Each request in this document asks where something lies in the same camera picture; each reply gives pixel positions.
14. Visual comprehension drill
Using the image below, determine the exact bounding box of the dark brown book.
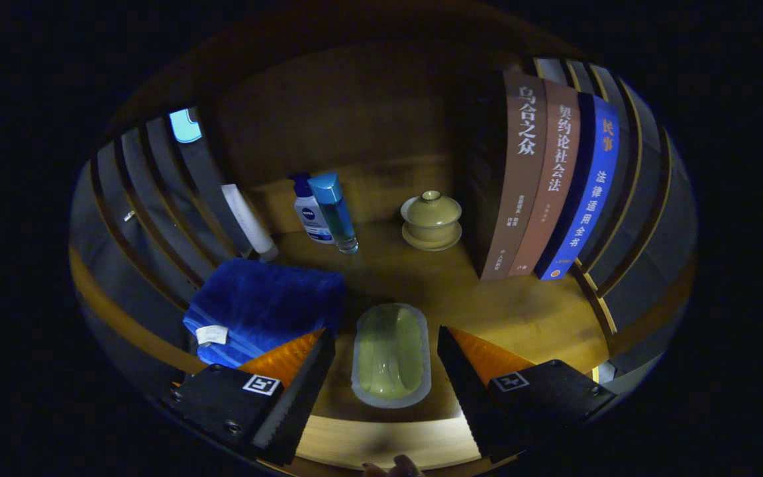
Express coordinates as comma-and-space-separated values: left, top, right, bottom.
468, 70, 548, 281

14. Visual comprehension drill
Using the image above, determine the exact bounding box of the wooden countertop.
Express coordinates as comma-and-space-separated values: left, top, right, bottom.
186, 219, 614, 425

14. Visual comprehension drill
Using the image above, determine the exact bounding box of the blue book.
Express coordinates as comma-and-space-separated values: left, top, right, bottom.
534, 93, 621, 281

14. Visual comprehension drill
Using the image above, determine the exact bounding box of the teal bottle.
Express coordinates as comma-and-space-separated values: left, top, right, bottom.
307, 172, 360, 255

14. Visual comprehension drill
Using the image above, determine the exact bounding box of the white tube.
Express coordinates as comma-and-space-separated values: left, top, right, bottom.
221, 184, 280, 262

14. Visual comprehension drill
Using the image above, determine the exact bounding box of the beige lidded tea cup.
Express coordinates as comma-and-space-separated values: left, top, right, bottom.
400, 190, 463, 252

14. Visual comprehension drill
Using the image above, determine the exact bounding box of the white blue lotion bottle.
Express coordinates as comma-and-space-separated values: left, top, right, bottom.
289, 174, 336, 244

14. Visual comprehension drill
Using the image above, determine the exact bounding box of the reddish brown book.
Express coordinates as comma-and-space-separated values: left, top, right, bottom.
507, 79, 582, 277

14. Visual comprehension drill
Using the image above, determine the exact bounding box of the blue towel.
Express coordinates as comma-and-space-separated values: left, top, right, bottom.
183, 258, 347, 369

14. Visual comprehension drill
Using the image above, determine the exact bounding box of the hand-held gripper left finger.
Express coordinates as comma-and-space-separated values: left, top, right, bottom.
160, 328, 337, 466

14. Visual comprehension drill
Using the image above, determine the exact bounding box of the wooden cabinet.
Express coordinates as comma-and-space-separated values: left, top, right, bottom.
69, 3, 699, 477

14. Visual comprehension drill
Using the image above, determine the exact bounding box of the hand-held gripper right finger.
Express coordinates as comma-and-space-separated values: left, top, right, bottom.
436, 325, 619, 464

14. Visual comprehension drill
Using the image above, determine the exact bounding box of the wooden drawer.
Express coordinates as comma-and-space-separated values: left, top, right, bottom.
256, 414, 508, 477

